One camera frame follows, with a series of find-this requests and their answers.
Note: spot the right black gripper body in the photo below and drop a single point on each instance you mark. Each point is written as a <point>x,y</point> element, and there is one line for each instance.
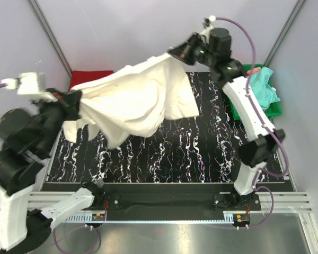
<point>195,51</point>

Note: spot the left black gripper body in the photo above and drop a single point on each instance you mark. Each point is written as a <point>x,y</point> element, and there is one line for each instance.
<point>52,114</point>

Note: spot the cream white t shirt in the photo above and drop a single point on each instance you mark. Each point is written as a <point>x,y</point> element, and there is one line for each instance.
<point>134,101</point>

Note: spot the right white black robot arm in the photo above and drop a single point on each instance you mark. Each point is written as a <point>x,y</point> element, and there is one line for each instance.
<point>212,48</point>

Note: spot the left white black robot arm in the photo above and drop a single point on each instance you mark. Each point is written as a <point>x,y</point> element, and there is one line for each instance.
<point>27,141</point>

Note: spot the folded red t shirt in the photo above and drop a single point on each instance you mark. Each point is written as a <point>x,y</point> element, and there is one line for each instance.
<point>79,77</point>

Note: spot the salmon pink t shirt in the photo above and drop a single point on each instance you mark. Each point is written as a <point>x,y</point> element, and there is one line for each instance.
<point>253,71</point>

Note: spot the teal t shirt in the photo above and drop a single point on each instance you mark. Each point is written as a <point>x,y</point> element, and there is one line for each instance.
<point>263,91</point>

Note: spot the green plastic bin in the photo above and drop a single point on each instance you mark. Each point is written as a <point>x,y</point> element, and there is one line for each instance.
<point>274,109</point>

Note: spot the left aluminium corner post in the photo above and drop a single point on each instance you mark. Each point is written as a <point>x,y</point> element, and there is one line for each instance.
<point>44,24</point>

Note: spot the aluminium corner post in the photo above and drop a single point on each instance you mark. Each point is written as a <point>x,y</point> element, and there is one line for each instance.
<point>284,31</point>
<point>44,24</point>

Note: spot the grey slotted cable duct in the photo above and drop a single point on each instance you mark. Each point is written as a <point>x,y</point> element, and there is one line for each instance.
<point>161,218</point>

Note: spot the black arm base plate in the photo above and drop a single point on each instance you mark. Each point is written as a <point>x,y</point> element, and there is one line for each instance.
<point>178,199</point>

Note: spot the right aluminium corner post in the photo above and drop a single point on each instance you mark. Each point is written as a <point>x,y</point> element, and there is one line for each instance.
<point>284,31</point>

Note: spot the aluminium rail frame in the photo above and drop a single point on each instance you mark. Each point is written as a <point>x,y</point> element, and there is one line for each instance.
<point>282,202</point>

